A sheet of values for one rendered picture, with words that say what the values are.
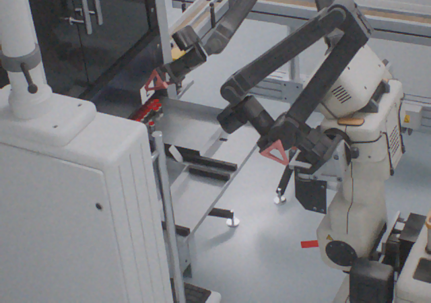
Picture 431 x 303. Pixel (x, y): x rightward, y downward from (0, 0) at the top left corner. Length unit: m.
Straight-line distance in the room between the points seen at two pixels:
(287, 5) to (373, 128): 1.41
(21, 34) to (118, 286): 0.63
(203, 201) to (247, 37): 2.80
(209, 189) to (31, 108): 1.00
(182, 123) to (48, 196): 1.20
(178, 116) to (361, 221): 0.84
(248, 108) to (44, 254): 0.69
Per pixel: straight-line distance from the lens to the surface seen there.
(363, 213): 2.74
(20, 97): 2.02
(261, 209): 4.15
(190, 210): 2.80
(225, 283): 3.81
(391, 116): 2.62
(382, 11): 3.69
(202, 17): 3.76
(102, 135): 1.99
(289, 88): 4.03
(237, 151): 3.02
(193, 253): 3.79
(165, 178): 2.15
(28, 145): 2.03
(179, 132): 3.14
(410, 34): 3.67
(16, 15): 1.92
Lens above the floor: 2.65
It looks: 35 degrees down
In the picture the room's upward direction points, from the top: 6 degrees counter-clockwise
